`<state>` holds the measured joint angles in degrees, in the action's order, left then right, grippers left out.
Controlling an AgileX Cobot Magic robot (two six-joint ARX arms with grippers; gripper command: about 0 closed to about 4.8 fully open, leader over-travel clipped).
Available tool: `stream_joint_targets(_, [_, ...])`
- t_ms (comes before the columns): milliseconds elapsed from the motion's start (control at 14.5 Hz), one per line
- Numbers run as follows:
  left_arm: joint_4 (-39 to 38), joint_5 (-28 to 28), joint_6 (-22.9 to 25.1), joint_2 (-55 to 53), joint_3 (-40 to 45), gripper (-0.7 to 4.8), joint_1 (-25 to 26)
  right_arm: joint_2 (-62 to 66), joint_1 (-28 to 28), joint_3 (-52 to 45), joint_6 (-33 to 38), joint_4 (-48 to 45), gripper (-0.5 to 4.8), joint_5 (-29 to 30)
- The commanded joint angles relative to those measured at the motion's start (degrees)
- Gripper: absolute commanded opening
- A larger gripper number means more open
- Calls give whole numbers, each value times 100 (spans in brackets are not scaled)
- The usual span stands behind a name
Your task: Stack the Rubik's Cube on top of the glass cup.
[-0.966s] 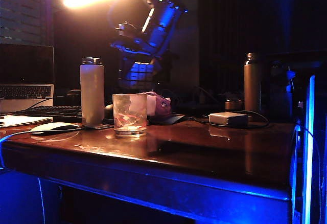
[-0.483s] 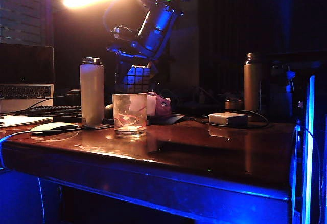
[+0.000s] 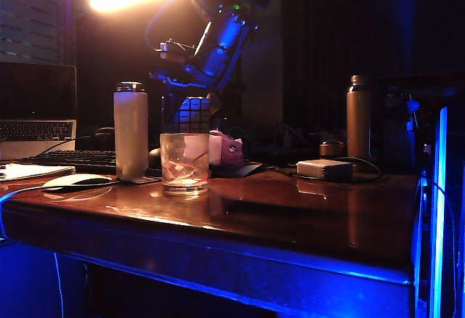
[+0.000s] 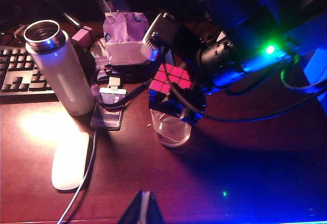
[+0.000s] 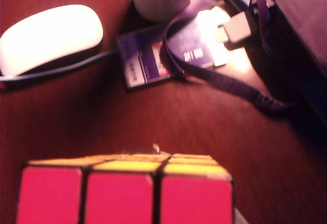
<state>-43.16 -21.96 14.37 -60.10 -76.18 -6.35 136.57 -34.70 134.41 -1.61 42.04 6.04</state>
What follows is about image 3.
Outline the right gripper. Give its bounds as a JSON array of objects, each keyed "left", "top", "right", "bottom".
[{"left": 149, "top": 19, "right": 256, "bottom": 133}]

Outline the Rubik's cube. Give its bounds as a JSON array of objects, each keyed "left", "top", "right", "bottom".
[{"left": 173, "top": 96, "right": 213, "bottom": 135}]

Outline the clear glass cup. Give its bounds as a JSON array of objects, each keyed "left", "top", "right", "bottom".
[{"left": 159, "top": 132, "right": 211, "bottom": 197}]

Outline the small bronze cup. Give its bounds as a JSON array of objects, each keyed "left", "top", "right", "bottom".
[{"left": 319, "top": 140, "right": 345, "bottom": 159}]

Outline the pink plush toy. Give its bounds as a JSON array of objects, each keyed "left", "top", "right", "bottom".
[{"left": 209, "top": 130, "right": 245, "bottom": 167}]

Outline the white bottle with metal lid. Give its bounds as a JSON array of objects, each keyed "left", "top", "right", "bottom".
[{"left": 113, "top": 81, "right": 150, "bottom": 182}]

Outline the dark mouse pad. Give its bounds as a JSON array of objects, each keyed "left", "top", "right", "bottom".
[{"left": 210, "top": 161, "right": 270, "bottom": 179}]

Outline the flat coaster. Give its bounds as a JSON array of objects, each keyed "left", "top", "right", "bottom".
[{"left": 116, "top": 176, "right": 161, "bottom": 185}]

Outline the black keyboard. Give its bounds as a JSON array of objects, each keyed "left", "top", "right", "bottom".
[{"left": 17, "top": 150, "right": 117, "bottom": 175}]

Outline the white computer mouse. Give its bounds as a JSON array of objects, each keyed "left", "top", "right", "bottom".
[{"left": 42, "top": 174, "right": 113, "bottom": 189}]

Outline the white power adapter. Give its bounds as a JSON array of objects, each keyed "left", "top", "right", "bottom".
[{"left": 296, "top": 159, "right": 354, "bottom": 181}]

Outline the silver laptop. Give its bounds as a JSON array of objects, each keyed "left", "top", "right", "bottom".
[{"left": 0, "top": 62, "right": 78, "bottom": 161}]

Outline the bronze metal bottle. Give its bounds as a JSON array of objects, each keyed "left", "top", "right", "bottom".
[{"left": 345, "top": 75, "right": 372, "bottom": 172}]

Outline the white paper notebook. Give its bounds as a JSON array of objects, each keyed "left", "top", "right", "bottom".
[{"left": 0, "top": 163, "right": 76, "bottom": 183}]

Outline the dark bottle with blue tag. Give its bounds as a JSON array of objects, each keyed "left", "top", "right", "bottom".
[{"left": 381, "top": 89, "right": 421, "bottom": 168}]

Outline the blue lit computer tower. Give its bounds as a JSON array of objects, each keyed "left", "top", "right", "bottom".
[{"left": 412, "top": 105, "right": 465, "bottom": 318}]

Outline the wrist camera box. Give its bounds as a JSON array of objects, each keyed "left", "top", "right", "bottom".
[{"left": 158, "top": 38, "right": 197, "bottom": 62}]

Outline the black laptop cable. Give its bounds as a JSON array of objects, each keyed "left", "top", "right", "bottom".
[{"left": 35, "top": 135, "right": 96, "bottom": 158}]

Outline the black adapter cable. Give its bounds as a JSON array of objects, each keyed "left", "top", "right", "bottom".
[{"left": 270, "top": 156, "right": 384, "bottom": 184}]

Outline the white cable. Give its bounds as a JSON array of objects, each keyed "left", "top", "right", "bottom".
[{"left": 0, "top": 184, "right": 49, "bottom": 242}]

